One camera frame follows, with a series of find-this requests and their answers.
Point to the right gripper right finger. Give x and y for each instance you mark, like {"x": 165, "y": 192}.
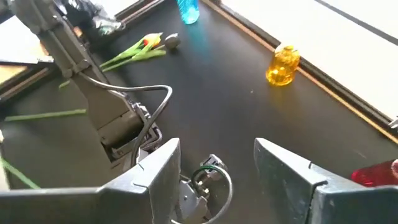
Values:
{"x": 326, "y": 202}

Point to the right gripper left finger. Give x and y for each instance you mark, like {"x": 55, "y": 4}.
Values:
{"x": 124, "y": 202}

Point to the orange artificial tulip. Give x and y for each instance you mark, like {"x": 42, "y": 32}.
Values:
{"x": 152, "y": 39}
{"x": 18, "y": 172}

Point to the leafless black artificial tulip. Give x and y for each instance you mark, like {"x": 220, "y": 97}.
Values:
{"x": 46, "y": 115}

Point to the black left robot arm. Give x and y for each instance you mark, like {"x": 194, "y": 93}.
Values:
{"x": 93, "y": 102}

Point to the red glass vase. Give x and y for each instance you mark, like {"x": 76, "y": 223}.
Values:
{"x": 373, "y": 174}

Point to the yellow glass vase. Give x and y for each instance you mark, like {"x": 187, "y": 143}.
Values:
{"x": 283, "y": 67}

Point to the blue glass vase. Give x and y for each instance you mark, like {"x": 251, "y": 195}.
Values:
{"x": 188, "y": 11}

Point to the black table mat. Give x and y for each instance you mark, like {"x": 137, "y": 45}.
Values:
{"x": 233, "y": 109}

